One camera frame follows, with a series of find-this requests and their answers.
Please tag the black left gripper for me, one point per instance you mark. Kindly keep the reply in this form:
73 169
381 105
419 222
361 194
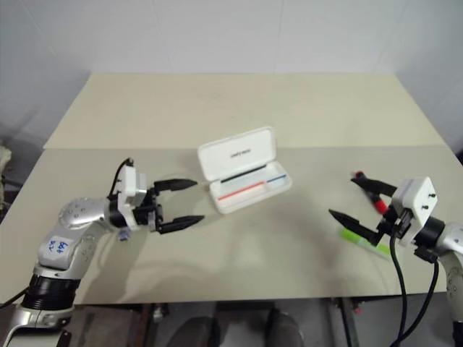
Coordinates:
150 213

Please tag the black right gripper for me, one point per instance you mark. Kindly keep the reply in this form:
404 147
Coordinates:
396 224

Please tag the black marker red ends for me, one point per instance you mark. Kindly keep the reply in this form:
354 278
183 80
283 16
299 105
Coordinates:
380 206

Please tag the green capped pen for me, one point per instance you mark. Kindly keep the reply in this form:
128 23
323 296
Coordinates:
351 235

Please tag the white rectangular case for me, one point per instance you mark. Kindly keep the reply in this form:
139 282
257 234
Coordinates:
238 155

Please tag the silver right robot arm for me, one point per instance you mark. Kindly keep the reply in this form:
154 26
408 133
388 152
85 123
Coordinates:
452 238

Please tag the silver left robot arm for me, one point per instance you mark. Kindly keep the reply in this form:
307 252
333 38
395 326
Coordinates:
76 217

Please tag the small red knob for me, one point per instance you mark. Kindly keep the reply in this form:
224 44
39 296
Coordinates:
357 308

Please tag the black background object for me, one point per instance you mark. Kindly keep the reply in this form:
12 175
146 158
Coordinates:
460 153

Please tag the dark metal table leg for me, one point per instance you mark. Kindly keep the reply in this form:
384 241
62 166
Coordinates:
345 325
146 325

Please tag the white sticker blue handwriting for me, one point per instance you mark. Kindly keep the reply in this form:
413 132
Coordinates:
58 248

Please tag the dark rounded shape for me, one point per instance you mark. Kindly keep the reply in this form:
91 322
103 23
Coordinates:
285 329

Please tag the grey background equipment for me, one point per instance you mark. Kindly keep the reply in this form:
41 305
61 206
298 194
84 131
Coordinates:
5 159

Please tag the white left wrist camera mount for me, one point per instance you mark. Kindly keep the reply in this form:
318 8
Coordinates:
130 184

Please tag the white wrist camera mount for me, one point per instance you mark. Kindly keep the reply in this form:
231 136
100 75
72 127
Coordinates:
130 184
419 195

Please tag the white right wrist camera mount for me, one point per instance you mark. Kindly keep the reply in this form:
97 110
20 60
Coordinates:
419 195

